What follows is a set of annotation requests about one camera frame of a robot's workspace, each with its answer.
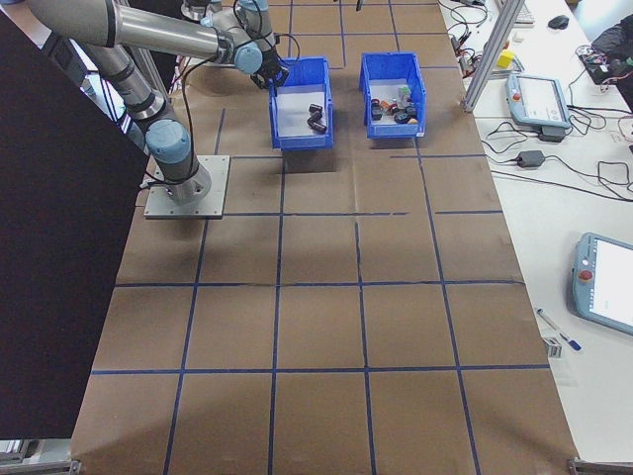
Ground blue bin with capacitors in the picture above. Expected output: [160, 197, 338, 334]
[268, 56, 336, 151]

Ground blue bin with buttons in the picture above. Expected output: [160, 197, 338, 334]
[359, 51, 427, 140]

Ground white foam pad under capacitors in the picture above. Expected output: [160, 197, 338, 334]
[274, 91, 325, 140]

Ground small mixed parts in bin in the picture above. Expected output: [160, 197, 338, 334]
[368, 81, 420, 128]

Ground white keyboard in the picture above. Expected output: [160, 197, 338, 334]
[513, 0, 538, 26]

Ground grey teach pendant white screen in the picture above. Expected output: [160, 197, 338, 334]
[568, 232, 633, 339]
[503, 72, 575, 131]

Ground black jacket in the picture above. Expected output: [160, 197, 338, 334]
[589, 13, 633, 116]

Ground white blue pen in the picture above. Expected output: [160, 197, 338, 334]
[535, 307, 584, 353]

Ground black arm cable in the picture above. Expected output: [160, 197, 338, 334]
[139, 32, 302, 192]

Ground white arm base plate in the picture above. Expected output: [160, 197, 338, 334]
[142, 154, 231, 221]

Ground electronics module with wires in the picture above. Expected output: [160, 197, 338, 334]
[446, 18, 485, 81]

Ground tall aluminium desk post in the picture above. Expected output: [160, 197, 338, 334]
[461, 0, 526, 114]

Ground black looped desk cable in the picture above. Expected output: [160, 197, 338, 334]
[481, 120, 531, 165]

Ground black frame cover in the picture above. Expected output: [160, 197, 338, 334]
[0, 9, 149, 441]

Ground long black desk cable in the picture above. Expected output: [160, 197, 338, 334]
[488, 153, 633, 200]

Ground circuit board with wires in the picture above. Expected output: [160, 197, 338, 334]
[575, 43, 620, 86]

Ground aluminium frame rail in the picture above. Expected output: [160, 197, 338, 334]
[0, 437, 83, 475]

